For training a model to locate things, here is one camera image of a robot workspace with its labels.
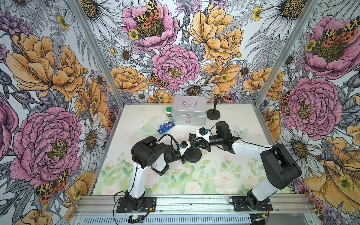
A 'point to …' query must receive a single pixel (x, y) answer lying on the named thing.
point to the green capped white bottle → (168, 112)
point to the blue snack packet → (165, 127)
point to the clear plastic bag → (149, 129)
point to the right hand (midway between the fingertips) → (194, 145)
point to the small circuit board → (133, 219)
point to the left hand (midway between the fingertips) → (193, 151)
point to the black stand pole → (191, 138)
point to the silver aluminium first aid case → (187, 110)
